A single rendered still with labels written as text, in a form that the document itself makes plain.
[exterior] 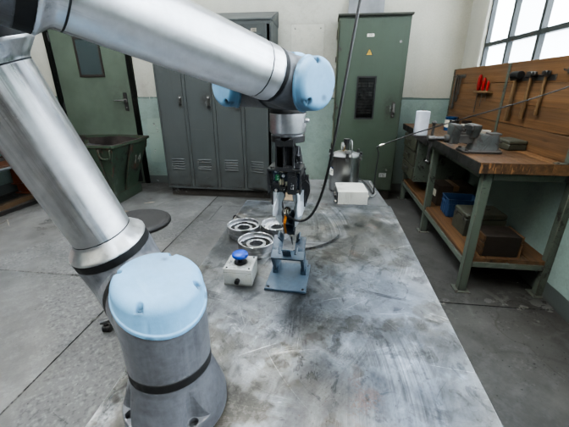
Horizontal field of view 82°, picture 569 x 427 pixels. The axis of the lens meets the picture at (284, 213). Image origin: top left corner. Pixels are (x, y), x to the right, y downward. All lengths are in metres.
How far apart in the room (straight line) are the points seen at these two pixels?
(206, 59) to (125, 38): 0.08
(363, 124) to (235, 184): 1.59
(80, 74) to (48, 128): 4.62
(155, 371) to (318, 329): 0.34
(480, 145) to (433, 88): 1.95
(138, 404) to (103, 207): 0.27
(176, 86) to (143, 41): 3.55
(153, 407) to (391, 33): 3.66
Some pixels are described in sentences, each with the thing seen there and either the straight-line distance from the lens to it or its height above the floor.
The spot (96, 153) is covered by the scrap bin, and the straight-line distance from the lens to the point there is 3.88.
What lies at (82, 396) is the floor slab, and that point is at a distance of 1.85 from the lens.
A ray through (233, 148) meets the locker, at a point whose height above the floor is 0.59.
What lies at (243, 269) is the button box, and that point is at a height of 0.84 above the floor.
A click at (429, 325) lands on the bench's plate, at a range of 0.77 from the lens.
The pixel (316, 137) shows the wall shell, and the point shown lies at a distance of 4.13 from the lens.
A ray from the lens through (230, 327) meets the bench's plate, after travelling 0.71.
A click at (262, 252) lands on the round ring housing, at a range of 0.92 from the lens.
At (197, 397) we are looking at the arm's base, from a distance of 0.53.
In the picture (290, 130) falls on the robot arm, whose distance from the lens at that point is 0.66.
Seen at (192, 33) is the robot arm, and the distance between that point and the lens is 0.40.
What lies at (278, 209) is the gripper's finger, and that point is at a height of 0.99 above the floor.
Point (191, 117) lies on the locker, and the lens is 3.90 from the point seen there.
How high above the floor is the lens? 1.26
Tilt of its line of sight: 22 degrees down
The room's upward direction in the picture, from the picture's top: straight up
